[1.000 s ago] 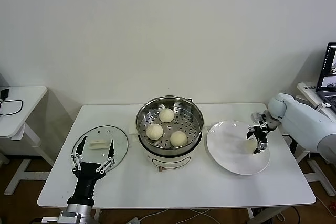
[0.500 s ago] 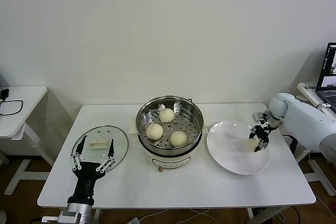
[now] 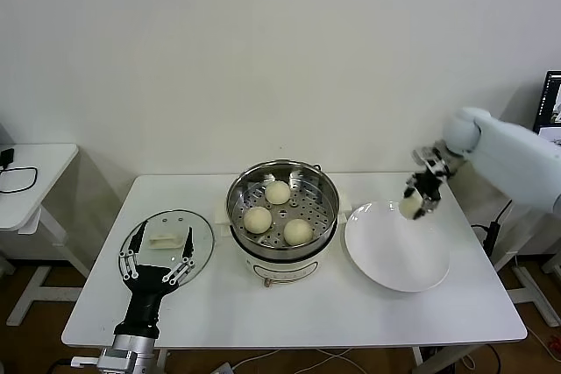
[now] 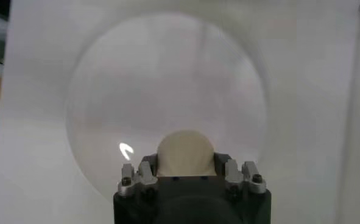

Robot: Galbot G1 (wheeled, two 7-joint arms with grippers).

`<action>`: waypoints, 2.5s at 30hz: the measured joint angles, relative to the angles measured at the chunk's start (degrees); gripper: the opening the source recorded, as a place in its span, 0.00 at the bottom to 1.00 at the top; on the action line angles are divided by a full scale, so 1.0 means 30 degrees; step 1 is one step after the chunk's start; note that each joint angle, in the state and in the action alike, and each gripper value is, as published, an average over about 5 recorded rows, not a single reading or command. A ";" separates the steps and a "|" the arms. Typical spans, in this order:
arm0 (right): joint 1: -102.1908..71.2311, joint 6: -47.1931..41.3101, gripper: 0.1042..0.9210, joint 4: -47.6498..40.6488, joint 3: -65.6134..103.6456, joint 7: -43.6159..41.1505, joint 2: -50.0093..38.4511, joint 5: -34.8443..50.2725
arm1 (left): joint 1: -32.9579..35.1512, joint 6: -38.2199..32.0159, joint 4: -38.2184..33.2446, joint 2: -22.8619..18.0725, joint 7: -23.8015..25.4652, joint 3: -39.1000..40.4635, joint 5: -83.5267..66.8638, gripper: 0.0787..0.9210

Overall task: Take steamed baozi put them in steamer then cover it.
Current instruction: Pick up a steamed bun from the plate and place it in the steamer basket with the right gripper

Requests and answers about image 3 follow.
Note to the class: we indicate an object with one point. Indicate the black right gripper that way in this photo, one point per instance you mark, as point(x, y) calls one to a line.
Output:
point(429, 183)

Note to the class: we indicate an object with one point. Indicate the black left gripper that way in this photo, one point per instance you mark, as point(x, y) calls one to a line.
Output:
point(146, 288)

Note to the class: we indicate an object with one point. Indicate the white steamed baozi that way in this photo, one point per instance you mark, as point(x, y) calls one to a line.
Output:
point(298, 232)
point(411, 208)
point(257, 220)
point(277, 193)

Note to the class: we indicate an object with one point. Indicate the round glass pot lid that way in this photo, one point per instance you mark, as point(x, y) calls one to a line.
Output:
point(201, 238)

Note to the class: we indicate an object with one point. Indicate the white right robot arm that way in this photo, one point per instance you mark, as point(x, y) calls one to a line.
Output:
point(504, 150)

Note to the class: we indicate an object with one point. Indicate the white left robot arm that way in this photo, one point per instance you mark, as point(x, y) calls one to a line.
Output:
point(129, 354)

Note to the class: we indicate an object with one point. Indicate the perforated steel steamer basket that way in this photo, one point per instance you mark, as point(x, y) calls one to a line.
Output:
point(324, 216)

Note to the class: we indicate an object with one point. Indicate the round white plate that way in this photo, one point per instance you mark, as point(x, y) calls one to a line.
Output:
point(394, 256)

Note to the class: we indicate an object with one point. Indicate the black hanging power brick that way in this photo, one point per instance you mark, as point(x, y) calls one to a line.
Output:
point(493, 238)

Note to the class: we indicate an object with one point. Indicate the white main table leg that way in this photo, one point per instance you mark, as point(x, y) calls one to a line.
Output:
point(163, 361)
point(417, 358)

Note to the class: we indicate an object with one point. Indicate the white electric cooking pot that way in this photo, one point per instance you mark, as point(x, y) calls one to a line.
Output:
point(280, 270)

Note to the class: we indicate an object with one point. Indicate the white side table with adapter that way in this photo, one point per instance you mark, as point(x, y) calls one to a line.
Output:
point(48, 164)

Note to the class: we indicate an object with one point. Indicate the white floor power strip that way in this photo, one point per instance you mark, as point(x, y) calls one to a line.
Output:
point(225, 369)

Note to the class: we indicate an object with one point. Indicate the open dark laptop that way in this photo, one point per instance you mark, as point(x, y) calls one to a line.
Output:
point(550, 102)

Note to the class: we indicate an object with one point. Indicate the black power adapter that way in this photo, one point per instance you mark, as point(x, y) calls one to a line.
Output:
point(8, 157)

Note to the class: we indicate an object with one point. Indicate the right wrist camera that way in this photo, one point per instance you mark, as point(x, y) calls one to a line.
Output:
point(424, 156)

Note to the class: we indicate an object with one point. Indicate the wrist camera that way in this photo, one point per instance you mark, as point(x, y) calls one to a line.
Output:
point(85, 362)
point(424, 156)

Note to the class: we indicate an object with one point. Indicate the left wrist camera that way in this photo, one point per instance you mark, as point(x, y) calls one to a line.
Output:
point(85, 362)

